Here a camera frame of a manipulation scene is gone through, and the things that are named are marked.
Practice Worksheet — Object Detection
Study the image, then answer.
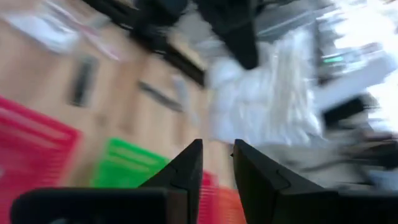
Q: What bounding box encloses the red toothbrush in clear wrap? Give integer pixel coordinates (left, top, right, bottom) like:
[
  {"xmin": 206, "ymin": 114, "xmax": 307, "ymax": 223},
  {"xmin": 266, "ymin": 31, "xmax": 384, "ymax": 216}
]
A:
[{"xmin": 46, "ymin": 0, "xmax": 125, "ymax": 62}]

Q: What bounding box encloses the white vanity pack bag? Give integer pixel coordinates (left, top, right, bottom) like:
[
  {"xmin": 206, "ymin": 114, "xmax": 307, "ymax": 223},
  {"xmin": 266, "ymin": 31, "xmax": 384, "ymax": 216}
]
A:
[
  {"xmin": 6, "ymin": 9, "xmax": 81, "ymax": 55},
  {"xmin": 205, "ymin": 27, "xmax": 324, "ymax": 147}
]

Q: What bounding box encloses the green plastic slotted basket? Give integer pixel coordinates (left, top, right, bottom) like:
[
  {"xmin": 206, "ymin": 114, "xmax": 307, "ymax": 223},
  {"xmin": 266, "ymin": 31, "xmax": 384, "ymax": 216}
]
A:
[{"xmin": 90, "ymin": 136, "xmax": 172, "ymax": 189}]

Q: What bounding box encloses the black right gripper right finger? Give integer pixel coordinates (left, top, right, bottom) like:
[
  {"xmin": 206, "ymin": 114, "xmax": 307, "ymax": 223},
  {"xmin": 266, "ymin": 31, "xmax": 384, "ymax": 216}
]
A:
[{"xmin": 233, "ymin": 139, "xmax": 398, "ymax": 224}]

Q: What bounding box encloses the red plastic slotted basket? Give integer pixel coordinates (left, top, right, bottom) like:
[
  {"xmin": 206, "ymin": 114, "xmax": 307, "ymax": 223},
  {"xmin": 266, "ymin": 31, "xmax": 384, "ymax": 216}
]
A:
[
  {"xmin": 198, "ymin": 170, "xmax": 220, "ymax": 224},
  {"xmin": 0, "ymin": 95, "xmax": 83, "ymax": 224}
]

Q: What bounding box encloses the orange plastic slotted basket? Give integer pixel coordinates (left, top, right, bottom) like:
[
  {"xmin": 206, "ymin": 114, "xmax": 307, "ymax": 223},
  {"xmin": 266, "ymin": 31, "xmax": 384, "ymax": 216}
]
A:
[{"xmin": 214, "ymin": 186, "xmax": 248, "ymax": 224}]

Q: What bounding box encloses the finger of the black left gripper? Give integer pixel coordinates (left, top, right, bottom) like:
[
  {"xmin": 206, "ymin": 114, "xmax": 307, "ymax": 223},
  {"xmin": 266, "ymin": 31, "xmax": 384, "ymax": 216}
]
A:
[
  {"xmin": 228, "ymin": 0, "xmax": 261, "ymax": 70},
  {"xmin": 198, "ymin": 0, "xmax": 249, "ymax": 70}
]

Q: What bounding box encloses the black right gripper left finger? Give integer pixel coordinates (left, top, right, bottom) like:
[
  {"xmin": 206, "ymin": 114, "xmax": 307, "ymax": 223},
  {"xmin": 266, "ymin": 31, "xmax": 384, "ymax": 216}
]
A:
[{"xmin": 11, "ymin": 139, "xmax": 203, "ymax": 224}]

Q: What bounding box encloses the black comb in clear wrap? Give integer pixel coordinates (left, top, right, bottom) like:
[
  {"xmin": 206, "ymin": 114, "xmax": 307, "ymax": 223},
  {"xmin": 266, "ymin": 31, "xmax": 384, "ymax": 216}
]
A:
[
  {"xmin": 68, "ymin": 54, "xmax": 100, "ymax": 108},
  {"xmin": 138, "ymin": 80, "xmax": 185, "ymax": 113}
]

